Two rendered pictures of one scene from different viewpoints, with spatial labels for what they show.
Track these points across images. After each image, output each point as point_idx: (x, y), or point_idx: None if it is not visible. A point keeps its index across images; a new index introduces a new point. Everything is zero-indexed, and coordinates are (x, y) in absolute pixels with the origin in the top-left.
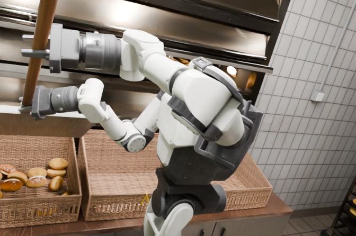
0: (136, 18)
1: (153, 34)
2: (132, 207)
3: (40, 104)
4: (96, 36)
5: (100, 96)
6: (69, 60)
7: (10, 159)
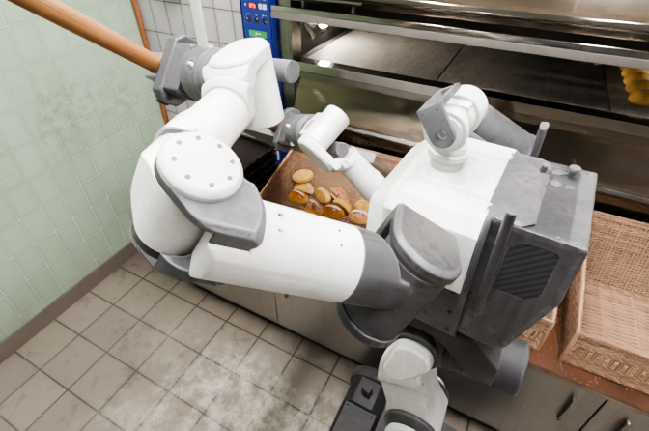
0: None
1: (562, 16)
2: None
3: (280, 132)
4: (195, 54)
5: (329, 134)
6: (170, 90)
7: (344, 182)
